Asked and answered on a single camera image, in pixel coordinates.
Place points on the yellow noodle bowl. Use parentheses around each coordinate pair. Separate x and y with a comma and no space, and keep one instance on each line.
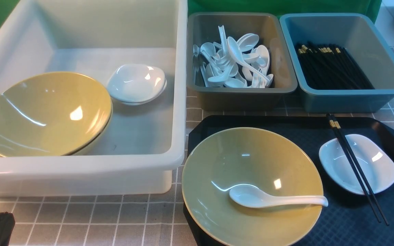
(256,158)

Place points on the white ceramic soup spoon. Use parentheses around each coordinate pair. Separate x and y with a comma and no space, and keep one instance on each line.
(253,197)

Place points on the black chopstick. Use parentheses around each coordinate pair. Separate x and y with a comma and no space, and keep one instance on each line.
(367,185)
(349,164)

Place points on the white sauce dish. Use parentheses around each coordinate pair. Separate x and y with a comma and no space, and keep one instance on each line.
(136,84)
(375,163)

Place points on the yellow bowl in tub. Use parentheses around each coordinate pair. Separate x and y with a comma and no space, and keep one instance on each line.
(53,114)

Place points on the large white plastic tub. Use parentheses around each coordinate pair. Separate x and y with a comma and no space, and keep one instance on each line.
(142,144)

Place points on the pile of white spoons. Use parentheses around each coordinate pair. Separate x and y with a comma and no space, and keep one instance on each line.
(231,63)

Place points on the white sauce dish in tub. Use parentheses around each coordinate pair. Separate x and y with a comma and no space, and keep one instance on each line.
(136,84)

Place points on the grey plastic bin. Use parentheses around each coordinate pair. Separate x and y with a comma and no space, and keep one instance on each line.
(203,27)

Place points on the grey checked tablecloth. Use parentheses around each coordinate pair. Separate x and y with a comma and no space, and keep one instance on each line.
(130,220)

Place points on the bundle of black chopsticks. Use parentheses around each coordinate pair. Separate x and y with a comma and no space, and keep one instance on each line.
(330,67)

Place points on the black serving tray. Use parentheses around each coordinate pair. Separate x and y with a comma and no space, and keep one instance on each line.
(346,222)

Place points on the blue plastic bin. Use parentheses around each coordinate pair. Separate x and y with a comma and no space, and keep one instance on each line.
(360,37)

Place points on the green backdrop cloth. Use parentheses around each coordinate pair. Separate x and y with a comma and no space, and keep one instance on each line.
(369,8)

